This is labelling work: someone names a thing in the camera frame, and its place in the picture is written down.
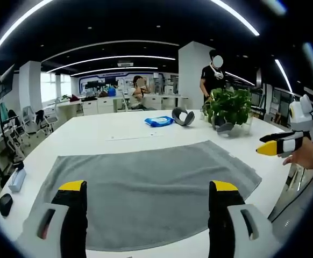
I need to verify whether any grey curved band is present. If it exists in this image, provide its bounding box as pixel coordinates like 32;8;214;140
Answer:
171;106;196;127

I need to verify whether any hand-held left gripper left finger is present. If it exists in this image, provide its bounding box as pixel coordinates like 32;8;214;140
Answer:
16;180;88;258

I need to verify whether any white desk cabinet row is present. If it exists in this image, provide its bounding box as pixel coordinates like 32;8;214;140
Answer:
54;94;189;117

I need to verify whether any person's right hand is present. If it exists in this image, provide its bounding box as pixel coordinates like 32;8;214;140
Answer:
277;139;313;170

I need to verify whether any white rectangular box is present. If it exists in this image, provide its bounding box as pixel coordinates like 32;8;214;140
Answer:
8;167;27;192

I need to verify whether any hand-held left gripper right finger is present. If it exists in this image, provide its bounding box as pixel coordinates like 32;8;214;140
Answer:
208;180;280;258

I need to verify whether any grey towel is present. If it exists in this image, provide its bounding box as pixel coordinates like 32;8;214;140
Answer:
23;140;263;251

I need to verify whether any blue wet wipes packet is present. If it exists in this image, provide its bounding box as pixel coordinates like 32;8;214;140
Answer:
144;116;175;128

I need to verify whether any black computer mouse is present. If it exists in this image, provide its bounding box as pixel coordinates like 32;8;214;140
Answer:
0;193;14;218

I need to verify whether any office chair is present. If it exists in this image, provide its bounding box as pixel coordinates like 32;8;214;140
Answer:
35;109;55;137
21;105;39;134

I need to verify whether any green potted plant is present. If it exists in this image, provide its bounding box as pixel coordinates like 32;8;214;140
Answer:
201;87;254;135

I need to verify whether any white table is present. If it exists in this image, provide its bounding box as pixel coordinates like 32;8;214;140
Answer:
0;108;309;258

